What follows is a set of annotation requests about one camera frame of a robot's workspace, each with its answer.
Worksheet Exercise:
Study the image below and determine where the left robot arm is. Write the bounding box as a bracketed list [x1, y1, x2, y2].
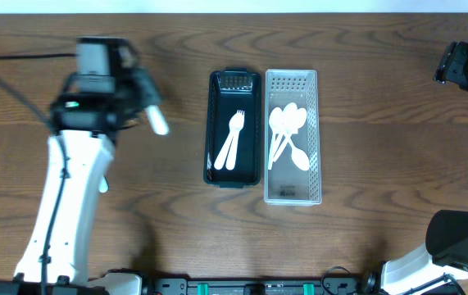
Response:
[0, 37, 170, 294]

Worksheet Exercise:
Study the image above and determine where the left black cable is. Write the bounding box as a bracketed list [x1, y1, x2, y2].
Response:
[0, 52, 79, 295]

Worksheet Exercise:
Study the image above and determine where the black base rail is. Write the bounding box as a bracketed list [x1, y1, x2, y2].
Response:
[141, 266, 379, 295]

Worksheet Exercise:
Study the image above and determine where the white plastic fork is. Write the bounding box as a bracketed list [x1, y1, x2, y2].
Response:
[98, 177, 109, 193]
[226, 110, 244, 170]
[144, 105, 170, 136]

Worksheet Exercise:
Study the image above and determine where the black plastic basket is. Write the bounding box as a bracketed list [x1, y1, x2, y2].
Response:
[203, 67, 261, 188]

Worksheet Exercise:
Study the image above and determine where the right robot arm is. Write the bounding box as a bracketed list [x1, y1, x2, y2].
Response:
[362, 42, 468, 294]

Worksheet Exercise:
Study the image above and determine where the white plastic spoon top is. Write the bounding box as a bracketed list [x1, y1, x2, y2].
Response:
[267, 107, 283, 170]

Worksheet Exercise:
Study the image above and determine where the clear plastic basket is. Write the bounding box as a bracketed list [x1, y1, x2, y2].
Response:
[263, 69, 322, 207]

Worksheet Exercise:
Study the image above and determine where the white plastic spoon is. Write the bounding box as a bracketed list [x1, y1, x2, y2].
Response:
[273, 107, 308, 165]
[287, 134, 310, 171]
[267, 107, 283, 170]
[214, 114, 239, 170]
[273, 102, 298, 162]

